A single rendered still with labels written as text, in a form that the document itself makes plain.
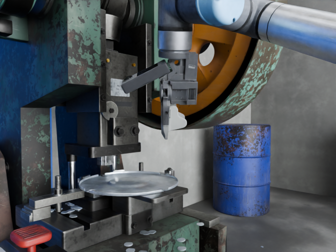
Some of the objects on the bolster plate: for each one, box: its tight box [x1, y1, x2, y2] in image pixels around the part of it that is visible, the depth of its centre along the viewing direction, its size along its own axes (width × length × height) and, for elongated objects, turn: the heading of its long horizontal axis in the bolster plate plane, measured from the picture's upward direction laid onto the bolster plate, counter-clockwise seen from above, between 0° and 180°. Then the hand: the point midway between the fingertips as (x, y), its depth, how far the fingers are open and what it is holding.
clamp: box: [21, 176, 85, 223], centre depth 83 cm, size 6×17×10 cm
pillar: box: [68, 162, 76, 190], centre depth 93 cm, size 2×2×14 cm
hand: (163, 134), depth 72 cm, fingers closed
